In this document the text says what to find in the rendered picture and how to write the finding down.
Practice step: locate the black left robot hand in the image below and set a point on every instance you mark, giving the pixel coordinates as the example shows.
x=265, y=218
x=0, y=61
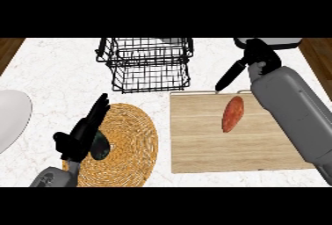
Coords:
x=81, y=133

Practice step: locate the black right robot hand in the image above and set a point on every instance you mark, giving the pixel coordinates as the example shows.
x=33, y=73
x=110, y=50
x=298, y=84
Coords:
x=258, y=55

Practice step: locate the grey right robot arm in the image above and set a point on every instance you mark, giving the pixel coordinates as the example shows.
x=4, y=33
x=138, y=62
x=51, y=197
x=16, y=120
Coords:
x=293, y=114

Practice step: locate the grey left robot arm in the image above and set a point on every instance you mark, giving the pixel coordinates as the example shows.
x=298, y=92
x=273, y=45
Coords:
x=53, y=177

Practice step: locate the orange sweet potato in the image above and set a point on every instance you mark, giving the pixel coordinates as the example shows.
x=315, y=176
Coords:
x=233, y=113

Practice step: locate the pale wooden tray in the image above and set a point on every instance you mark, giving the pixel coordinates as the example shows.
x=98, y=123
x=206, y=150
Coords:
x=215, y=140

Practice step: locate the grey white appliance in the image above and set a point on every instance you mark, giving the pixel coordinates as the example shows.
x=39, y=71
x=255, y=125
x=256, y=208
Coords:
x=275, y=42

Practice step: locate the dark green avocado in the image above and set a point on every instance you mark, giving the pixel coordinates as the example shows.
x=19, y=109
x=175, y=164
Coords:
x=100, y=146

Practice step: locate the round woven wicker placemat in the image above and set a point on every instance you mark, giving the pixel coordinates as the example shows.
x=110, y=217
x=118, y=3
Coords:
x=125, y=146

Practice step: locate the white rounded appliance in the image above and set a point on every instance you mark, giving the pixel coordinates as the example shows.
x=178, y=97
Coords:
x=10, y=117

